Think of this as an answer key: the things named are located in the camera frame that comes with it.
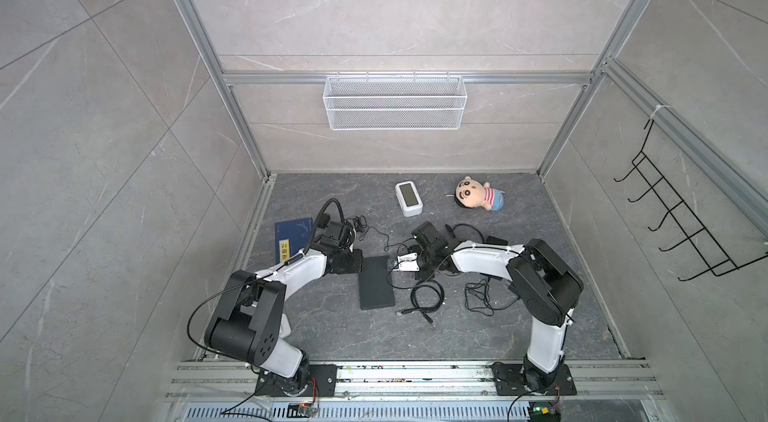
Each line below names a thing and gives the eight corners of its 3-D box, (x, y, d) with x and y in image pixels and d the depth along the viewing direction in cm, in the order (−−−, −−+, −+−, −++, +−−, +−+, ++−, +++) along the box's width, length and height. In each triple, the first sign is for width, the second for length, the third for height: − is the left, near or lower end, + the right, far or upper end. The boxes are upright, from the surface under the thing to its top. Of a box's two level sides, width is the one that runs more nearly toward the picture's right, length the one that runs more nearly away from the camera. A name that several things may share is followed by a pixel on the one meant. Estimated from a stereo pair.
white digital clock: (404, 219, 107) (405, 212, 104) (393, 191, 116) (393, 183, 113) (425, 214, 109) (426, 207, 105) (412, 187, 118) (413, 179, 114)
